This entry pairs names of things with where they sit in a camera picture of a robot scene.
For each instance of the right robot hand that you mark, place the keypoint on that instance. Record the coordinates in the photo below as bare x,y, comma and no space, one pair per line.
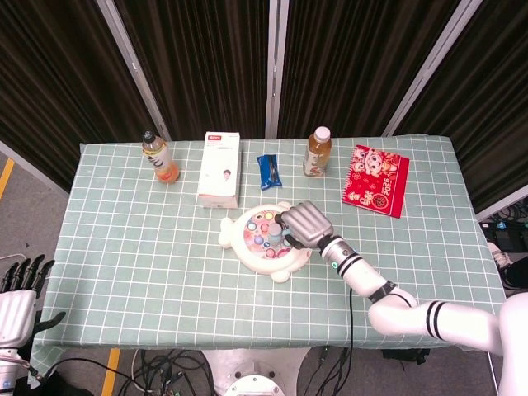
307,224

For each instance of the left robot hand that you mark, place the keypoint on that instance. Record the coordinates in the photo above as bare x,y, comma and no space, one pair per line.
14,307

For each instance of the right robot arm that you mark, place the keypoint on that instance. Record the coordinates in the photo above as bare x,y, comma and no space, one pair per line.
396,301

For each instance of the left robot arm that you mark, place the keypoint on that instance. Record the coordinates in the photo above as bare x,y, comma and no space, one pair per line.
8,371

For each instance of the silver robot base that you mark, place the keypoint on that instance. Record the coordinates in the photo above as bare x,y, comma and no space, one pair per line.
253,373

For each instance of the white fish-shaped toy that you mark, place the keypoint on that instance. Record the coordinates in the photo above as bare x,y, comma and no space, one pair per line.
257,239

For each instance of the blue snack packet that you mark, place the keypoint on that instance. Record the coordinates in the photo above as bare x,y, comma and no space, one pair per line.
269,171

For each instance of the yellow tea bottle white cap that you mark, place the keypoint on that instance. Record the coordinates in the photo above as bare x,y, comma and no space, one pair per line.
317,154

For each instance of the red spiral notebook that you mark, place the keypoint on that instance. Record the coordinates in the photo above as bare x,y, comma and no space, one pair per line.
375,181

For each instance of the white carton box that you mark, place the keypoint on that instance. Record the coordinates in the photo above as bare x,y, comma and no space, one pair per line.
220,171

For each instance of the green checkered tablecloth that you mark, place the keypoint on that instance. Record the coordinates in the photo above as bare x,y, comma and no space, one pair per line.
165,268

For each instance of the orange tea bottle black cap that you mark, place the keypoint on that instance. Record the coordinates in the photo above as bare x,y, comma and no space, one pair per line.
161,161

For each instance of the black curtain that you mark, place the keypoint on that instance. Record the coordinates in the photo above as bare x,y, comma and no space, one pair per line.
198,62

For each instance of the aluminium frame post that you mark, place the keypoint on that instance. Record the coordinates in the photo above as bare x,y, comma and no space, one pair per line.
273,68
429,68
132,68

